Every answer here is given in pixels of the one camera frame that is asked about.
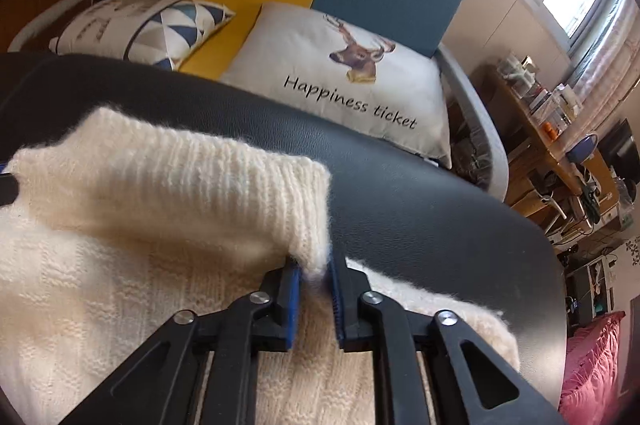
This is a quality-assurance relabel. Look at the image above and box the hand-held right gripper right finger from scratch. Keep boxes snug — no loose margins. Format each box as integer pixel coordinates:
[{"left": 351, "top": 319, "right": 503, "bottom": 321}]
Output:
[{"left": 327, "top": 252, "right": 568, "bottom": 425}]

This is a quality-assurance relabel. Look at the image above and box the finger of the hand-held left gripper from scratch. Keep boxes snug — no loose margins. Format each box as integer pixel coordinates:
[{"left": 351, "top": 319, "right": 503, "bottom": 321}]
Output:
[{"left": 0, "top": 172, "right": 21, "bottom": 207}]

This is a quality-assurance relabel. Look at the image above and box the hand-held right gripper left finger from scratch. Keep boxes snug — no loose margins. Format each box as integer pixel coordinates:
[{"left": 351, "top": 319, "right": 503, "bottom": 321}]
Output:
[{"left": 59, "top": 255, "right": 303, "bottom": 425}]

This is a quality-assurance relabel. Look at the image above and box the cream knit sweater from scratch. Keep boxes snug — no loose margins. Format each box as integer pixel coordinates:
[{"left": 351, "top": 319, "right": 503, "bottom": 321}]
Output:
[{"left": 0, "top": 106, "right": 522, "bottom": 425}]

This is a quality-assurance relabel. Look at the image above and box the black leather seat surface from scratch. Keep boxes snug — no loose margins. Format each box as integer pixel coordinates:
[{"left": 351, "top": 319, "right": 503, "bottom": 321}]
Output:
[{"left": 0, "top": 52, "right": 568, "bottom": 413}]

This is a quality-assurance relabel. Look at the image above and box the triangle pattern cushion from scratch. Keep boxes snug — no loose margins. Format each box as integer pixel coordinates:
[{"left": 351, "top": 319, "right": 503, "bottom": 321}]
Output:
[{"left": 50, "top": 0, "right": 236, "bottom": 71}]

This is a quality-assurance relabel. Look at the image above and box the deer print cushion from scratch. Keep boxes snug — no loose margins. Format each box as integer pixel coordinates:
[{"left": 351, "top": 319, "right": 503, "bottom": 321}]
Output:
[{"left": 219, "top": 2, "right": 453, "bottom": 170}]

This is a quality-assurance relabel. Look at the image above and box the white shelf unit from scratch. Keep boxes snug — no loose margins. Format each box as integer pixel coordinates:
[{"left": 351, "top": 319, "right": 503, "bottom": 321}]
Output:
[{"left": 570, "top": 250, "right": 621, "bottom": 321}]

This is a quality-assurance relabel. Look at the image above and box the cluttered wooden desk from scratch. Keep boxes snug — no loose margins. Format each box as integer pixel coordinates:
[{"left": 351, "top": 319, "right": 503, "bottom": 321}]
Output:
[{"left": 482, "top": 60, "right": 626, "bottom": 226}]

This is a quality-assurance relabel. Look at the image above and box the pink quilted blanket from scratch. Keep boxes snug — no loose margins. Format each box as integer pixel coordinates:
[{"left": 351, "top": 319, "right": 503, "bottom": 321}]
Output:
[{"left": 557, "top": 310, "right": 628, "bottom": 425}]

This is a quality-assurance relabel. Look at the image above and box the blue round chair back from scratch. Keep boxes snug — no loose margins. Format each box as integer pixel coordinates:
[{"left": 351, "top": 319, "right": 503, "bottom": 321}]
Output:
[{"left": 565, "top": 134, "right": 600, "bottom": 166}]

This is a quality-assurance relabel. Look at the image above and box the clear plastic organiser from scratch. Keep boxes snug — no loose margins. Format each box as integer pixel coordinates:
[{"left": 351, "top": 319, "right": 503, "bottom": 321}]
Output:
[{"left": 495, "top": 52, "right": 583, "bottom": 131}]

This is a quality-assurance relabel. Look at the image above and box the black monitor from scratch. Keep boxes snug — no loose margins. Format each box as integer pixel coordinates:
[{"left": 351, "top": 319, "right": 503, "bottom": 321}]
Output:
[{"left": 597, "top": 119, "right": 638, "bottom": 181}]

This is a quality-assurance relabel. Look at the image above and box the patterned curtain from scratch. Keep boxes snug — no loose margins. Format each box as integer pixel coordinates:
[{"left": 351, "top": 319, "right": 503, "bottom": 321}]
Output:
[{"left": 565, "top": 0, "right": 640, "bottom": 106}]

